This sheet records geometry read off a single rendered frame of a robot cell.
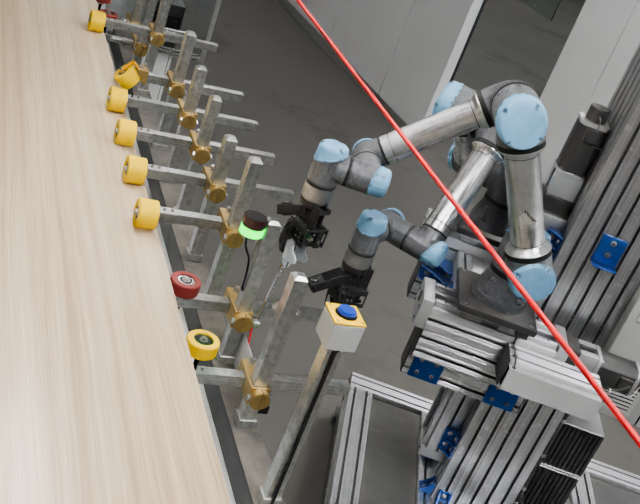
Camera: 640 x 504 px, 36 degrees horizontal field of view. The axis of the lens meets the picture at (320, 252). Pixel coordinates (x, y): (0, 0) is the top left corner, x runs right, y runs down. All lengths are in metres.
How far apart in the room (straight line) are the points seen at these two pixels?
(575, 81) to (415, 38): 1.71
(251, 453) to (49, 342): 0.55
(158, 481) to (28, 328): 0.50
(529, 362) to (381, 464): 0.84
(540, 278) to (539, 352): 0.33
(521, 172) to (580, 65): 3.29
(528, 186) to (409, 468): 1.31
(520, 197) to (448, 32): 4.34
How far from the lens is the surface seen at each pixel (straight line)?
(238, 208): 2.65
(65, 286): 2.36
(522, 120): 2.30
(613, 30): 5.50
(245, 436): 2.40
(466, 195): 2.62
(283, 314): 2.24
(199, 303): 2.53
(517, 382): 2.64
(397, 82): 7.09
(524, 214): 2.42
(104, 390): 2.08
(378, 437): 3.44
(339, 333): 1.94
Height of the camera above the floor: 2.18
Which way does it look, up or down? 27 degrees down
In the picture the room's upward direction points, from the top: 21 degrees clockwise
